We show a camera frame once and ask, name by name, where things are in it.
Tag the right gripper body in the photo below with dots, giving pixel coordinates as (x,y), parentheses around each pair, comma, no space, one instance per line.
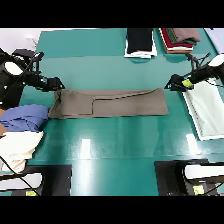
(178,83)

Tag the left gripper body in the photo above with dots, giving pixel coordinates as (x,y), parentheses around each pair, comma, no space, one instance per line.
(53,84)

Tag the brown T-shirt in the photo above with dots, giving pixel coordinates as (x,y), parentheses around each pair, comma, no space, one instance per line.
(113,105)

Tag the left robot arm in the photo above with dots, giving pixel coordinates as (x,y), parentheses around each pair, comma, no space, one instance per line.
(10,83)

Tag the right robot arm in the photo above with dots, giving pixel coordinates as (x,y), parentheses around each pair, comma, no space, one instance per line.
(207,71)

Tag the red garment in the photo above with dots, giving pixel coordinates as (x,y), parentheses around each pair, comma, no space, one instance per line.
(173,47)

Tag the white garment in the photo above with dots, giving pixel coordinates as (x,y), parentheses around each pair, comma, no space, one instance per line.
(208,111)
(146,54)

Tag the dark green garment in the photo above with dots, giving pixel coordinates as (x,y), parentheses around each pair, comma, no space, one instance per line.
(181,41)

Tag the purple-blue garment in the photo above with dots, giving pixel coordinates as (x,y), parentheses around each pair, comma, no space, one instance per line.
(25,116)

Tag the mauve garment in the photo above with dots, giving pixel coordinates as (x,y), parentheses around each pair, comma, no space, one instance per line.
(186,34)

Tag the black garment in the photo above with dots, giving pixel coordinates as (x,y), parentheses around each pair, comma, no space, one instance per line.
(139,40)

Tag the cream garment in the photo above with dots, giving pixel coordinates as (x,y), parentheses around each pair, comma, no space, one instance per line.
(18,146)

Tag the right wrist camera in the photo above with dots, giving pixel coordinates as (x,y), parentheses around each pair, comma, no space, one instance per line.
(197,61)

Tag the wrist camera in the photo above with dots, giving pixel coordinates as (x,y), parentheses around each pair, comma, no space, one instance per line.
(197,61)
(37,56)

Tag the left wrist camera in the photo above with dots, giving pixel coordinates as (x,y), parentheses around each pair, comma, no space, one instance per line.
(37,56)

